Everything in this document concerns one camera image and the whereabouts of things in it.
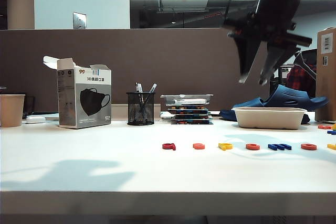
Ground blue letter m magnet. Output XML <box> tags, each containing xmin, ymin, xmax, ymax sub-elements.
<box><xmin>267</xmin><ymin>143</ymin><xmax>292</xmax><ymax>152</ymax></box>

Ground silver capped black pen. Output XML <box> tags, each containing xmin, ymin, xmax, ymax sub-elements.
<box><xmin>143</xmin><ymin>83</ymin><xmax>158</xmax><ymax>105</ymax></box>
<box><xmin>135</xmin><ymin>82</ymin><xmax>145</xmax><ymax>112</ymax></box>

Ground black mesh pen holder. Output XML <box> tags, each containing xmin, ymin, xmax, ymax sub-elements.
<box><xmin>126</xmin><ymin>92</ymin><xmax>155</xmax><ymax>126</ymax></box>

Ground brown paper cup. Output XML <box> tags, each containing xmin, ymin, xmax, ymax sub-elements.
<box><xmin>0</xmin><ymin>94</ymin><xmax>26</xmax><ymax>128</ymax></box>

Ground metal wall switch plate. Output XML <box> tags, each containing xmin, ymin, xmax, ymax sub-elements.
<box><xmin>72</xmin><ymin>12</ymin><xmax>88</xmax><ymax>30</ymax></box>

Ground yellow letter p magnet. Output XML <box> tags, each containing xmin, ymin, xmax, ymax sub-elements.
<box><xmin>217</xmin><ymin>142</ymin><xmax>233</xmax><ymax>152</ymax></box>

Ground black computer monitor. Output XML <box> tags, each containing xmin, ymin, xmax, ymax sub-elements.
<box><xmin>277</xmin><ymin>65</ymin><xmax>294</xmax><ymax>88</ymax></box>

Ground brown cardboard box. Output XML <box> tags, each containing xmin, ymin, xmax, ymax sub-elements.
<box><xmin>314</xmin><ymin>27</ymin><xmax>336</xmax><ymax>122</ymax></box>

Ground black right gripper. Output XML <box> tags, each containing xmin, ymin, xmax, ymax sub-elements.
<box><xmin>222</xmin><ymin>0</ymin><xmax>313</xmax><ymax>86</ymax></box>

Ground grey face mask box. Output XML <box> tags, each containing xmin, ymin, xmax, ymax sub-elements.
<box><xmin>43</xmin><ymin>56</ymin><xmax>112</xmax><ymax>130</ymax></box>

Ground dark blue rubber slipper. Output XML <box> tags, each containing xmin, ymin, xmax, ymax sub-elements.
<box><xmin>264</xmin><ymin>84</ymin><xmax>329</xmax><ymax>112</ymax></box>
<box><xmin>219</xmin><ymin>97</ymin><xmax>311</xmax><ymax>125</ymax></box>

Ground red plaid jacket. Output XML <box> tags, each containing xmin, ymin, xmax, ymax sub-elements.
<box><xmin>286</xmin><ymin>49</ymin><xmax>318</xmax><ymax>98</ymax></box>

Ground brown desk partition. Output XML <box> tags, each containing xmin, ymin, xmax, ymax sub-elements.
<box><xmin>0</xmin><ymin>27</ymin><xmax>271</xmax><ymax>113</ymax></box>

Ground beige pulp tray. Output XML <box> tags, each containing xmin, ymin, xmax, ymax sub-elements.
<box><xmin>231</xmin><ymin>107</ymin><xmax>308</xmax><ymax>130</ymax></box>

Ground clear plastic case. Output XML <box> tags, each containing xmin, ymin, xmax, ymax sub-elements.
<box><xmin>160</xmin><ymin>93</ymin><xmax>214</xmax><ymax>107</ymax></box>

